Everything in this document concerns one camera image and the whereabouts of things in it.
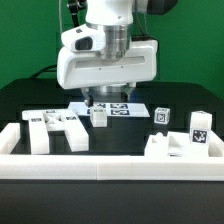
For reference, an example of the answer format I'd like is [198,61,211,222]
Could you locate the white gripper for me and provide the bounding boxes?
[57,24,158,106]

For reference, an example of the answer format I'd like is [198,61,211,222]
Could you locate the white chair seat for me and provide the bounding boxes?
[144,131,224,159]

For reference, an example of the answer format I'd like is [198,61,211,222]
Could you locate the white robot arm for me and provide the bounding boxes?
[57,0,178,106]

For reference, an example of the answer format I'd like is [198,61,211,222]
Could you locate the white marker sheet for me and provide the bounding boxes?
[68,102,150,117]

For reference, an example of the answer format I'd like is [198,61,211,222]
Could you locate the white tagged cube near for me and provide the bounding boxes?
[154,107,170,124]

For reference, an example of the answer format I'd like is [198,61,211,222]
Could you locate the white U-shaped fence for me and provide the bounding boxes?
[0,123,224,181]

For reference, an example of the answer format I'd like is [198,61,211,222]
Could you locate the black cable bundle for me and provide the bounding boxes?
[29,64,59,80]

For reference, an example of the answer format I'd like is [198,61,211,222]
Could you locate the white chair back frame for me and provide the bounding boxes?
[22,109,89,154]

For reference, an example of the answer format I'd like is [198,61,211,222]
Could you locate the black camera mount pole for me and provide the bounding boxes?
[67,0,87,27]

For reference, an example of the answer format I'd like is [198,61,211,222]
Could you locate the white hanging cable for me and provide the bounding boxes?
[58,0,66,38]

